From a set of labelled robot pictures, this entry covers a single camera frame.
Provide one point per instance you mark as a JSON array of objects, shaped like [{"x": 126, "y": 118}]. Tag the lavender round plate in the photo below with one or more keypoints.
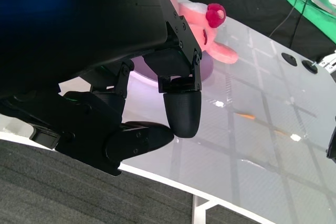
[{"x": 206, "y": 70}]

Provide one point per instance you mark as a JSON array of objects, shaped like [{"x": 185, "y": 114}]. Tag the pink plush doll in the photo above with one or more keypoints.
[{"x": 199, "y": 16}]

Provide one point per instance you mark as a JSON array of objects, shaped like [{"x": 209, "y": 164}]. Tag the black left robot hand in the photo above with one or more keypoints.
[{"x": 78, "y": 37}]

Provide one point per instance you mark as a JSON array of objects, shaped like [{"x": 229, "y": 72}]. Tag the black backdrop cloth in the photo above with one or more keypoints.
[{"x": 249, "y": 6}]

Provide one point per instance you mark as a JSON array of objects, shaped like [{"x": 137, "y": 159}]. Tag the white metal bracket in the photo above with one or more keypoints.
[{"x": 329, "y": 62}]

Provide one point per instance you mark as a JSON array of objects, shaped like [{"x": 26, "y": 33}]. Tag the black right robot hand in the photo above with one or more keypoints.
[{"x": 332, "y": 142}]

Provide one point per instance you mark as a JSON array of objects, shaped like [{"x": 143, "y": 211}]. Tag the small yellow sliver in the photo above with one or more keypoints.
[{"x": 245, "y": 115}]

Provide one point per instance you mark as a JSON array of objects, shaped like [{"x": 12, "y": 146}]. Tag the green cloth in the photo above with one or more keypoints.
[{"x": 323, "y": 22}]

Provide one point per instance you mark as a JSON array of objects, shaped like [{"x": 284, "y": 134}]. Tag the white table frame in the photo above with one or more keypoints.
[{"x": 199, "y": 208}]

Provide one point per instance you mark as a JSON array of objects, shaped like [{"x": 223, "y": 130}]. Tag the black table grommet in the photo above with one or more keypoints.
[
  {"x": 289, "y": 59},
  {"x": 309, "y": 67}
]

